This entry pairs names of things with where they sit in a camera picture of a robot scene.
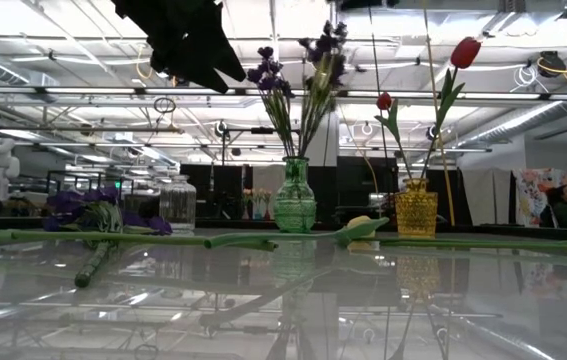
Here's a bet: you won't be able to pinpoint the yellow glass vase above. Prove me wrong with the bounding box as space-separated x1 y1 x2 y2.
394 178 439 238

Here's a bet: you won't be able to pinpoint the black partition panel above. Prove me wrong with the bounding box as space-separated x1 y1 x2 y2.
307 156 399 225
180 163 254 220

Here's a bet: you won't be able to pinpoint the white pillar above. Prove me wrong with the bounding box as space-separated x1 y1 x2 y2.
306 110 340 167

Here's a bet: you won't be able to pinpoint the black reel with yellow cable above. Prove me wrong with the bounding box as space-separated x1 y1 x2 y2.
536 49 567 79

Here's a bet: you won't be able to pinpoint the purple artificial flower bunch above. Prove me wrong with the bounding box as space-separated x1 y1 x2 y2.
45 187 174 289
296 19 350 159
246 45 297 159

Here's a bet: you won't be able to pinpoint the yellow hanging cable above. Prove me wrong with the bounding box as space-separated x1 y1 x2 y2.
421 0 457 227

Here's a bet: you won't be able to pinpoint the white hanging cloth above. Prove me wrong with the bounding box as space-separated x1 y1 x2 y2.
460 167 513 226

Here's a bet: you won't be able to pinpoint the pink flowers in small vases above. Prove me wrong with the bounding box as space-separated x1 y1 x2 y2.
241 187 274 221

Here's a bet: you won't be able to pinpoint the clear ribbed glass vase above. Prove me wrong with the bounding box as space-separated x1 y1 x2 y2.
157 173 198 232

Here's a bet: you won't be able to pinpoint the long ceiling light bar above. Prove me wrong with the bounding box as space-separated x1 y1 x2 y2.
0 85 567 101

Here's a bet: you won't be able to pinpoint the yellow artificial tulip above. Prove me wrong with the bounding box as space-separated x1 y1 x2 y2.
203 215 391 251
0 214 279 252

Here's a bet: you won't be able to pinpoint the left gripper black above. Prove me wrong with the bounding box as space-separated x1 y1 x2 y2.
110 0 247 94

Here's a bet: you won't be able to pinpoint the floral print cloth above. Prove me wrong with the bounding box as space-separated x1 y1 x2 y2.
512 168 564 229

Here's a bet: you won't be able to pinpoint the black hanging cable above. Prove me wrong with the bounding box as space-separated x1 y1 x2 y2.
366 0 390 166

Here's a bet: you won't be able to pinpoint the black metal frame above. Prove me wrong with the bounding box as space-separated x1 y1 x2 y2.
219 126 303 169

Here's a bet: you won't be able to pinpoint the green glass vase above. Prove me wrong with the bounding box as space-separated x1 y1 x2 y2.
272 155 318 235

